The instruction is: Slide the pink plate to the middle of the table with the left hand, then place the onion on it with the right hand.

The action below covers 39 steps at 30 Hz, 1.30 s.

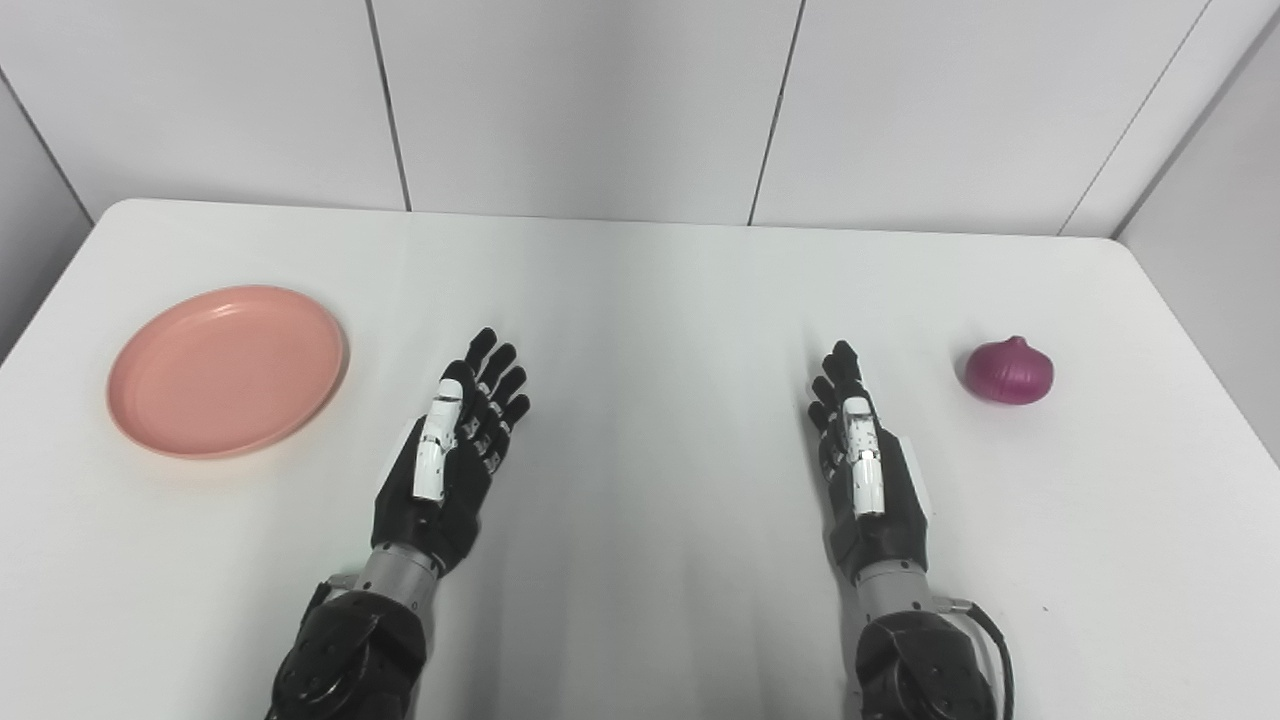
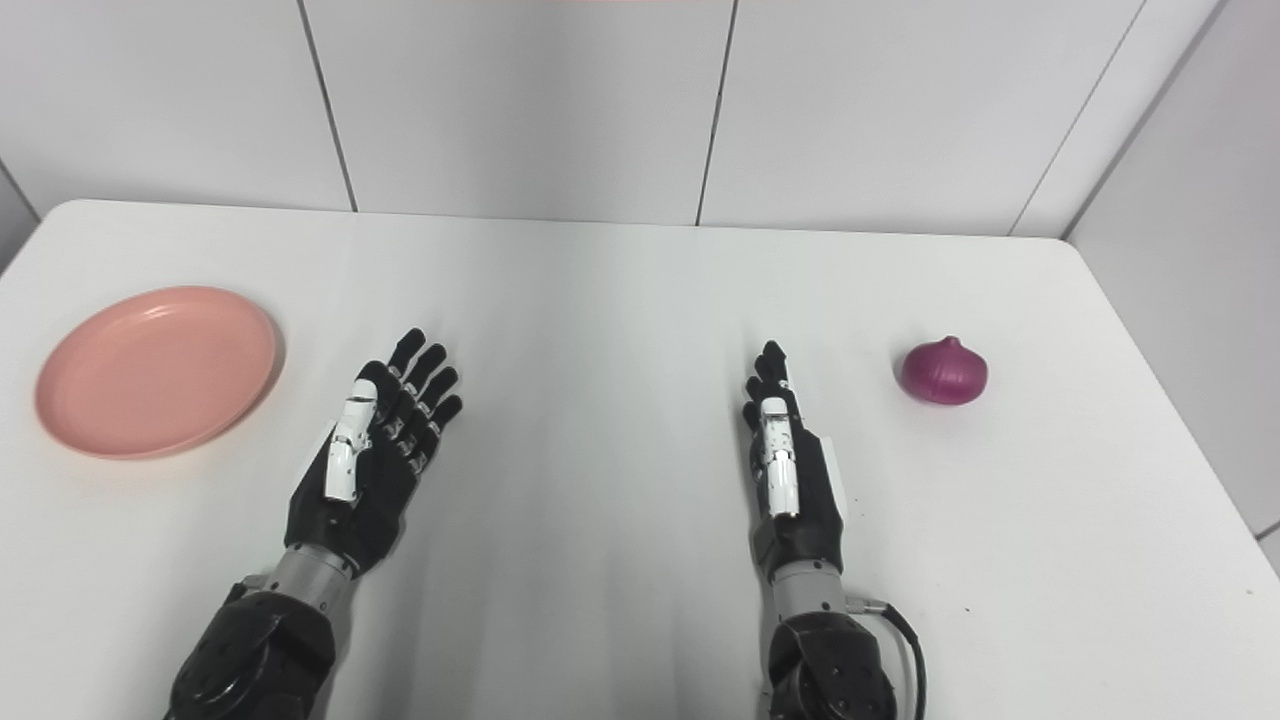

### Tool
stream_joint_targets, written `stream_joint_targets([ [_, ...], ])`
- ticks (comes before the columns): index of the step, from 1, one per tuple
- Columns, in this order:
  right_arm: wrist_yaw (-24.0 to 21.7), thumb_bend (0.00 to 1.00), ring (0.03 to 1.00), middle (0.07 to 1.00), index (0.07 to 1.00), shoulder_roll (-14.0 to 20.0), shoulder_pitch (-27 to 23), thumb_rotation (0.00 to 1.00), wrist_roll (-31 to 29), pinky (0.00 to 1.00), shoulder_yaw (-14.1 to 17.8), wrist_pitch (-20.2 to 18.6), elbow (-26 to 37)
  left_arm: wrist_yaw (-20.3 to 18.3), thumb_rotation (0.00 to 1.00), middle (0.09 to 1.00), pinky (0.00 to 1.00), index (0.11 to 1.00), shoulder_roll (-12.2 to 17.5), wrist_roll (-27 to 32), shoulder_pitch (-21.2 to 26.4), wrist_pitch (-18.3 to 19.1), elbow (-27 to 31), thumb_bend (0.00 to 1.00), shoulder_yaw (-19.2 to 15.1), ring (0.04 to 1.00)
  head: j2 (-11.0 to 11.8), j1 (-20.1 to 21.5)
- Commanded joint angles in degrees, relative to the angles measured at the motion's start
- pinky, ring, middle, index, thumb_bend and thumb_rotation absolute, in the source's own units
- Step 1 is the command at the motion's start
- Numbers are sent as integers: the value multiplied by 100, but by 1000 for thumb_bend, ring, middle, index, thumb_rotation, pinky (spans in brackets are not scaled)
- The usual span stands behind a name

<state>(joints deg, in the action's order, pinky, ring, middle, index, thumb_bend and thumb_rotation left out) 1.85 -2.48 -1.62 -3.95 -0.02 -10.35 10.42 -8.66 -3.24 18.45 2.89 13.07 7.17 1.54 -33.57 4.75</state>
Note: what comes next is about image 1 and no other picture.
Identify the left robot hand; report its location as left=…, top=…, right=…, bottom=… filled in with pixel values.
left=371, top=327, right=532, bottom=576

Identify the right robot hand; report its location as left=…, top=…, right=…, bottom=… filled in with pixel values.
left=807, top=340, right=932, bottom=585

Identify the purple red onion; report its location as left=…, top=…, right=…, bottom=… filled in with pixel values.
left=964, top=336, right=1055, bottom=406

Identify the pink round plate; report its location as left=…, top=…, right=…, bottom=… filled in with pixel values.
left=107, top=285, right=350, bottom=460

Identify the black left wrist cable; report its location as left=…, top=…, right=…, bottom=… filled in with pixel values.
left=298, top=574, right=357, bottom=641

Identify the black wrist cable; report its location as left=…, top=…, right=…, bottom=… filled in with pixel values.
left=940, top=597, right=1016, bottom=720
left=298, top=574, right=357, bottom=641

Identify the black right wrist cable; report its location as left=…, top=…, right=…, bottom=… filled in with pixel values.
left=940, top=597, right=1016, bottom=720

